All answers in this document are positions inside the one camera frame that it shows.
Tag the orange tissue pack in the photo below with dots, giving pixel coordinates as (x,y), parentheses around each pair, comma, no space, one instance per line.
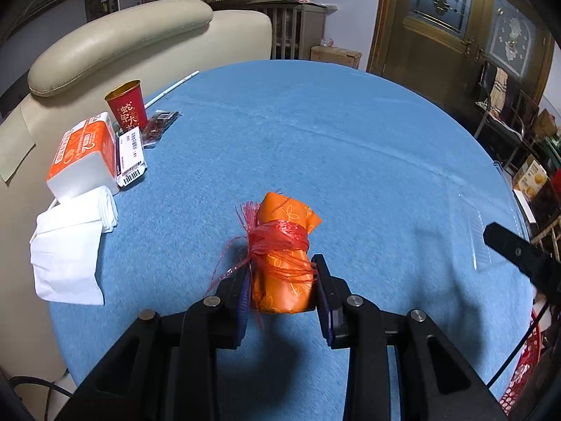
(81,158)

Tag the wooden glass-panel door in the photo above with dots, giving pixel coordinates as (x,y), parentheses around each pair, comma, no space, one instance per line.
(438,30)

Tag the dark snack wrapper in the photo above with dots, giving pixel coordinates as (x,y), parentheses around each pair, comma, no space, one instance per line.
(160,127)

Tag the beige leather sofa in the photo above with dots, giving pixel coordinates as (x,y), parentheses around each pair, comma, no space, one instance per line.
(109,39)

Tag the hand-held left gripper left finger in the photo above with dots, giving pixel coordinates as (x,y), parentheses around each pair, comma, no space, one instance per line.
(242,311)

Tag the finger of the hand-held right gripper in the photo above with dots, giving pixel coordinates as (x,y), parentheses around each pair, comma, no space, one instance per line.
(521,252)

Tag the folded white napkins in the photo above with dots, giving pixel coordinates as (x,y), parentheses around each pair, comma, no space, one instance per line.
(65,254)

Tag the white barcode box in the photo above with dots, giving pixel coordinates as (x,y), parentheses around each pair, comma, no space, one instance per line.
(130,158)

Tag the dark metal chair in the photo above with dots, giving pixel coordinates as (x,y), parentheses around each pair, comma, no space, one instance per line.
(504,114)

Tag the wooden slatted cabinet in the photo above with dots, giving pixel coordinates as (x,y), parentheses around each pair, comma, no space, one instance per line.
(289,30)

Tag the yellow printed carton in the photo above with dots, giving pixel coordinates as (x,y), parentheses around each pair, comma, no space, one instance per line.
(530,180)

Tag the white straw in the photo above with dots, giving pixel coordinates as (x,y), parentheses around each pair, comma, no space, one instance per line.
(173,87)

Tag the red paper cup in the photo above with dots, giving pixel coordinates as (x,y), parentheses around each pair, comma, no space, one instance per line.
(127,107)

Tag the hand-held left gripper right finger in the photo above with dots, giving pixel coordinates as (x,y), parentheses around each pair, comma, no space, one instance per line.
(325,311)

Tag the blue tablecloth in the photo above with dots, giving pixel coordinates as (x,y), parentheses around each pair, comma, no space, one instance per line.
(350,162)

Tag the red plastic basket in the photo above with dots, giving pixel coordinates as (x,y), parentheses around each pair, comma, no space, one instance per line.
(523,372)

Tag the brown cardboard box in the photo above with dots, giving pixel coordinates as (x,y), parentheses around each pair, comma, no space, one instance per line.
(335,57)

